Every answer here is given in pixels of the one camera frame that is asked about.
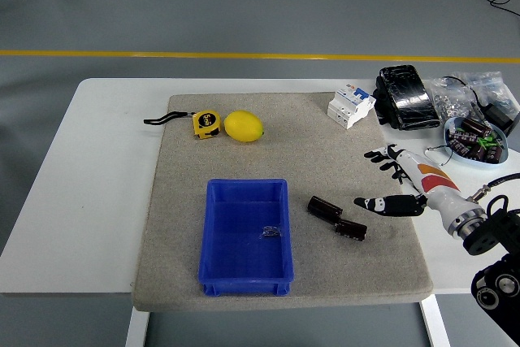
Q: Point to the yellow lemon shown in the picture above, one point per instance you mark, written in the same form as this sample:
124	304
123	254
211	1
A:
243	126

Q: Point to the black cylindrical battery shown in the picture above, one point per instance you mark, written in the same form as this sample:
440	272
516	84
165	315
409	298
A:
323	208
458	144
351	231
494	154
476	152
476	127

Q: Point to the white circuit breaker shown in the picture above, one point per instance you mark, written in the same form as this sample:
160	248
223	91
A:
349	107

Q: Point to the white table leg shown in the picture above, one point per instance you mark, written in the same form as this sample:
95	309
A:
434	322
136	328

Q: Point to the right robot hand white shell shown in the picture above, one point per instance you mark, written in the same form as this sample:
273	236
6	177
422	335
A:
430	184

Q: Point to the small green battery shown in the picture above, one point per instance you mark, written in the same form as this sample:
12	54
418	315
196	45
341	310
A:
485	142

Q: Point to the white table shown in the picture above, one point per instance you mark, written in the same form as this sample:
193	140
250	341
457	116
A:
101	160

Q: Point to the large black power adapter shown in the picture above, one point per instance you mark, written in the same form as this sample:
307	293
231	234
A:
501	117

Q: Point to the grey-brown mat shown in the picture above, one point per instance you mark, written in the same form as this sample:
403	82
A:
284	160

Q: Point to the clear bag of small parts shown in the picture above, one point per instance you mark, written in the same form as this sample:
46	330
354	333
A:
493	83

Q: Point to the blue plastic box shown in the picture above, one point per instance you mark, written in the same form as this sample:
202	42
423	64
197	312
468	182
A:
243	249

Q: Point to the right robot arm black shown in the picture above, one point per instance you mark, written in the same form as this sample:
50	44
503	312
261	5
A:
487	237

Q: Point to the yellow tape measure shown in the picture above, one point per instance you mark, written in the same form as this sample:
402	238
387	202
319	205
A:
206	123

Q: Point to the black device in plastic wrap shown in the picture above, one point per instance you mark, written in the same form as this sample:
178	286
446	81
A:
408	97

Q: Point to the light blue bowl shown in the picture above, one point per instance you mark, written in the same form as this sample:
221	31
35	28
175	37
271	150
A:
459	156

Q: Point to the clear bag of metal nuts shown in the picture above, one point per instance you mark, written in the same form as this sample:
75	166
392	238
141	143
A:
449	101

